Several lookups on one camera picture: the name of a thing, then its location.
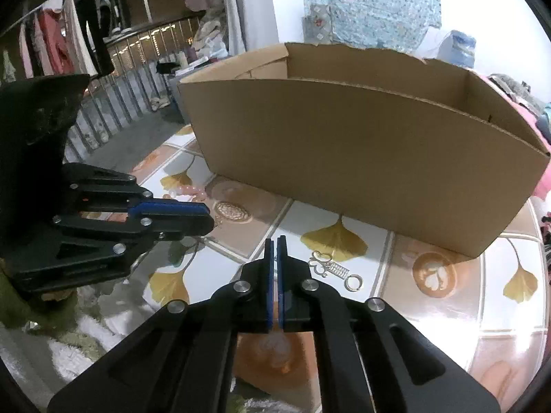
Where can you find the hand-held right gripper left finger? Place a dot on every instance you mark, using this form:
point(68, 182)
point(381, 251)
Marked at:
point(270, 284)

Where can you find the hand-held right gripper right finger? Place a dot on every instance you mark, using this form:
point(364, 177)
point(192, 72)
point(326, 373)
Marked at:
point(282, 284)

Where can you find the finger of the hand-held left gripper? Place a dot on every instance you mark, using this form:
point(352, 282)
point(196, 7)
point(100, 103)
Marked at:
point(172, 209)
point(185, 228)

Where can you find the brown cardboard box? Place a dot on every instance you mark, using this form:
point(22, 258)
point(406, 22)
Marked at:
point(344, 150)

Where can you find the red hanging garment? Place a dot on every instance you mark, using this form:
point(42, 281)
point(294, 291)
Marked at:
point(56, 43)

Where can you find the metal railing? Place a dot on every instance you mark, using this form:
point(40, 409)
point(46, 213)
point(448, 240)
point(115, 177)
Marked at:
point(125, 94)

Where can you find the black hanging garment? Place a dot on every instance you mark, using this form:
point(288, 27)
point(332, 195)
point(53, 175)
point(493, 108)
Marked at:
point(94, 34)

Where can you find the small black bag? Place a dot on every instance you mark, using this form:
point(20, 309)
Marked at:
point(167, 68)

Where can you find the pale cloth pile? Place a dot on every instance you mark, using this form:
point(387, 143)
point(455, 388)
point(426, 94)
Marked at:
point(211, 34)

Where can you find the white curtain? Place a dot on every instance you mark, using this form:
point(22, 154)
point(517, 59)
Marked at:
point(234, 13)

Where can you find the grey patchwork cloth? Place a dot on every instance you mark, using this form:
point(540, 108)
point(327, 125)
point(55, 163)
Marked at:
point(318, 23)

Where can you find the light blue floral cloth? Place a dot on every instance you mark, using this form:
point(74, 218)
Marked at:
point(370, 4)

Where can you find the blue water jug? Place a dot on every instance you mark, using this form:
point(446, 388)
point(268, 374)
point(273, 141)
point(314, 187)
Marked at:
point(462, 49)

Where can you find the pink floral bedspread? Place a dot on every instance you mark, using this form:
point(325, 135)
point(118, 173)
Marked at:
point(527, 109)

